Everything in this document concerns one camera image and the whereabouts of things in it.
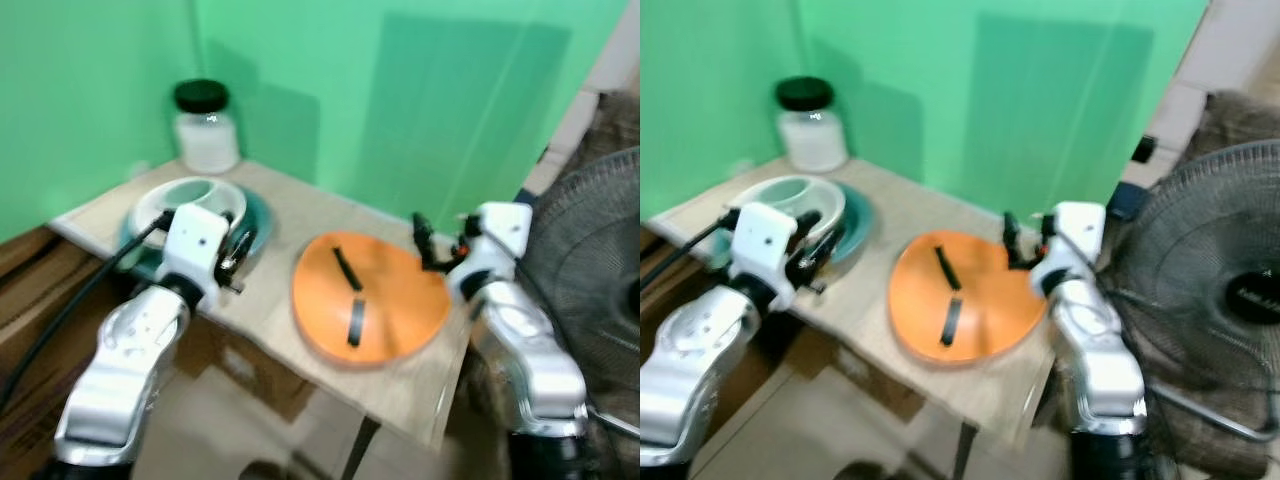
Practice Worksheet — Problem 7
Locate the teal plate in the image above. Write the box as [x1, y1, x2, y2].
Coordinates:
[118, 185, 274, 278]
[733, 183, 874, 267]

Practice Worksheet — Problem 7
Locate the white bowl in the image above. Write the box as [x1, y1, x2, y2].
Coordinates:
[132, 177, 248, 249]
[750, 174, 847, 241]

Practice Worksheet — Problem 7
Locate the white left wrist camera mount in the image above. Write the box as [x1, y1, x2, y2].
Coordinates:
[727, 202, 801, 301]
[158, 203, 233, 291]

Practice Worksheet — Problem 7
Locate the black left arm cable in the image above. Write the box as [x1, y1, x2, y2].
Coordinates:
[0, 212, 176, 411]
[640, 215, 743, 293]

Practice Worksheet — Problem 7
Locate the narrow black tape strip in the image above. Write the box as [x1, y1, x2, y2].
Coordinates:
[332, 246, 364, 294]
[934, 246, 963, 293]

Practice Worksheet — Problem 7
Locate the green backdrop screen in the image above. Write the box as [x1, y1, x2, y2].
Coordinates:
[640, 0, 1211, 226]
[0, 0, 629, 243]

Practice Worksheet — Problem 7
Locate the black standing fan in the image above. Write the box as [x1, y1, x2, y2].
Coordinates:
[518, 147, 641, 401]
[1103, 140, 1280, 446]

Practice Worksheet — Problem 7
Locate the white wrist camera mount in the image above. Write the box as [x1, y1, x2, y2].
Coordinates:
[158, 203, 233, 291]
[1028, 201, 1108, 298]
[447, 202, 534, 301]
[727, 202, 801, 301]

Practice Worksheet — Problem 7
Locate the black table leg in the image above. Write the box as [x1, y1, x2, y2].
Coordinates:
[343, 415, 381, 480]
[955, 420, 979, 480]

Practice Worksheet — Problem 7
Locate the brown cardboard box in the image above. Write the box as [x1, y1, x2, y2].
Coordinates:
[175, 315, 316, 423]
[780, 308, 921, 423]

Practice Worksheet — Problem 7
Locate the orange round plate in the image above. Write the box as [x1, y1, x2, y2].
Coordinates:
[292, 232, 453, 367]
[888, 231, 1049, 367]

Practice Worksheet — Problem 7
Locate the glass jar with black lid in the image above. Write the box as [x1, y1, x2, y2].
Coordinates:
[775, 76, 850, 174]
[174, 79, 242, 174]

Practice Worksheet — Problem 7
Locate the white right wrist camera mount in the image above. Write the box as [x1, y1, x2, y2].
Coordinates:
[447, 202, 534, 301]
[1028, 201, 1108, 298]

